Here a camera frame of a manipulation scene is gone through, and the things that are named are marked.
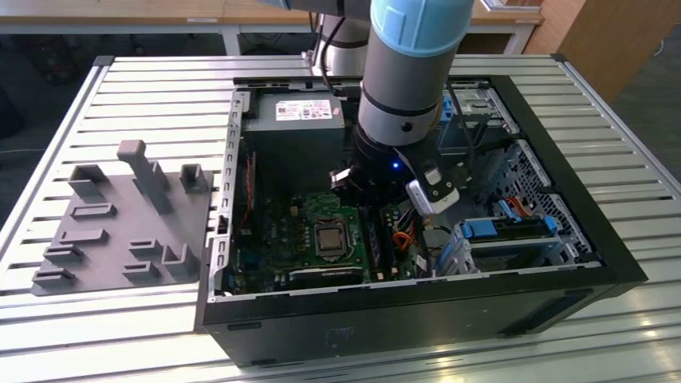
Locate grey power supply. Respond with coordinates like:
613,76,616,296
241,93,359,196

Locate silver CPU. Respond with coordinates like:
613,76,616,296
317,229,345,252

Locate metal socket cover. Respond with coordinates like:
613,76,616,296
311,218,352,260

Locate green motherboard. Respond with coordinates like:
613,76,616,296
233,191,427,294

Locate blue disk carrier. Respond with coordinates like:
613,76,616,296
457,217,557,243

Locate metal drive cage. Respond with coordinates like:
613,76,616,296
439,85,520,168

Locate black graphics card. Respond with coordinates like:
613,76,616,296
287,265,367,286

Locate metal disk bay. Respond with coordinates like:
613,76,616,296
436,217,605,276

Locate black PC case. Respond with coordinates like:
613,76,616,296
192,73,649,368

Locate grey parts rack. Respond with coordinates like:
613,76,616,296
29,139,217,297

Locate wooden cabinet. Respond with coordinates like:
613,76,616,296
524,0,681,103

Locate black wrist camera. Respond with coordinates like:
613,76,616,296
328,167,356,196

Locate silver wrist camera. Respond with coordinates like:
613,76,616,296
393,146,463,217

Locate orange wires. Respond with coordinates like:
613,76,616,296
392,229,421,255

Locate black cable bundle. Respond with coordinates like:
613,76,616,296
425,135,520,224

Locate thin red wire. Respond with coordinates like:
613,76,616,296
237,153,260,232

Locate orange flat cable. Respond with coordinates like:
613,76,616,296
499,196,539,220

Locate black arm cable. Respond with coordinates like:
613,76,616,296
308,11,347,99

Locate wooden desk white frame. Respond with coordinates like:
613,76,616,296
0,0,544,57

